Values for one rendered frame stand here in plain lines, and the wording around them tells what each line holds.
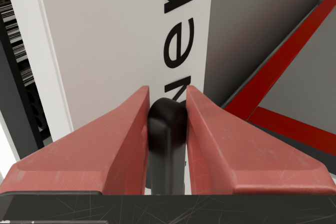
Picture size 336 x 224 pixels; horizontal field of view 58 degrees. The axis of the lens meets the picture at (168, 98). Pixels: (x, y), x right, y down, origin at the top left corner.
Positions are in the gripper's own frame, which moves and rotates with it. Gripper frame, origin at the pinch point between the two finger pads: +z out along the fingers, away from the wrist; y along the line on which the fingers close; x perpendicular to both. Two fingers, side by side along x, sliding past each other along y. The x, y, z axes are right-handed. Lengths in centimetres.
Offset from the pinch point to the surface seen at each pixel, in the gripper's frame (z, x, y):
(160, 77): 3.9, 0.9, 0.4
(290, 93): 21.4, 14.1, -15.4
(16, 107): 2.9, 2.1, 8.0
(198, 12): 6.9, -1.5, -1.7
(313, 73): 26.3, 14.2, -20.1
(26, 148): 2.7, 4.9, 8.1
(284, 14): 45, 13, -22
